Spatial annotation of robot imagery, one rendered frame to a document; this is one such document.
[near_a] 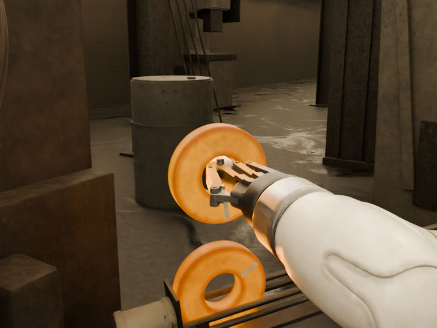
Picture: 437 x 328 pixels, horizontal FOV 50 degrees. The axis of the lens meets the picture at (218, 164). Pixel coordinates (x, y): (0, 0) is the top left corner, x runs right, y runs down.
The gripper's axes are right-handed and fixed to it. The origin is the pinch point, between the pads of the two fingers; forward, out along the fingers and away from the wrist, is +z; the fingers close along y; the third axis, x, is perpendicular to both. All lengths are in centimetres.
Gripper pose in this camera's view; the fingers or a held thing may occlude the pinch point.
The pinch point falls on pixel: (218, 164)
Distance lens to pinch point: 71.6
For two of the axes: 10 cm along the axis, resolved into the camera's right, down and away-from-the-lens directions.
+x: 0.1, -9.6, -2.9
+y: 9.3, -1.0, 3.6
